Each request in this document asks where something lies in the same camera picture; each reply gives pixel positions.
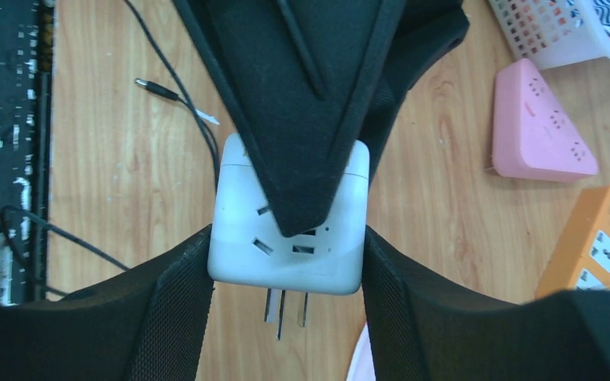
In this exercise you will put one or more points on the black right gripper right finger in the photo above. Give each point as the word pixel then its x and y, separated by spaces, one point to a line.
pixel 423 326

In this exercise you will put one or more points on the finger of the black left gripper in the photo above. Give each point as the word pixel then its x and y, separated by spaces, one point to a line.
pixel 296 78
pixel 427 31

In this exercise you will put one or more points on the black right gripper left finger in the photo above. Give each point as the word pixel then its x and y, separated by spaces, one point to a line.
pixel 148 323

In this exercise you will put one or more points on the pink triangular socket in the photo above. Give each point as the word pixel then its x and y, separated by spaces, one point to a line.
pixel 532 135

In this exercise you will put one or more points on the orange USB power strip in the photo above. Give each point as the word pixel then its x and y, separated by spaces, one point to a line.
pixel 581 257

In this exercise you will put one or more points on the pink cloth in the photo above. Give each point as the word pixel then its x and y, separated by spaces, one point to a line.
pixel 361 366

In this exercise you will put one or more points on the white plastic basket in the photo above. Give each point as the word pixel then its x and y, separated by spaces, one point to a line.
pixel 552 33

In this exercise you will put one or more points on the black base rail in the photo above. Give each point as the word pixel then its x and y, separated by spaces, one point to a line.
pixel 23 123

